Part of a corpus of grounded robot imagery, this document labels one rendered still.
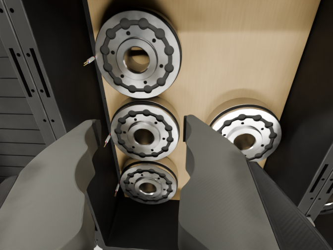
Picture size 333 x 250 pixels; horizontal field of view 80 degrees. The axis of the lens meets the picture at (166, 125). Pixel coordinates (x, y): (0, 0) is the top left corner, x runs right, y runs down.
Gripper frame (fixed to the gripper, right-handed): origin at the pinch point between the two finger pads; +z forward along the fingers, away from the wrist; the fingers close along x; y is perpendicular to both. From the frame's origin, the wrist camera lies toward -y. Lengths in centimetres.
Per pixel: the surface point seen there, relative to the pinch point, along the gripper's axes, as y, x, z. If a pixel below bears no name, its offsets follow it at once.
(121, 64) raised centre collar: 0.6, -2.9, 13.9
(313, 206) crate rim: 16.1, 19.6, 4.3
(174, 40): -1.8, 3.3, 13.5
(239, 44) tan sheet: -0.8, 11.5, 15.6
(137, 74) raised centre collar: 1.8, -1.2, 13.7
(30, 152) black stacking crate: 18.2, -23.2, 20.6
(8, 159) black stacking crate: 20.2, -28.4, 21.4
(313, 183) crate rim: 12.2, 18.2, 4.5
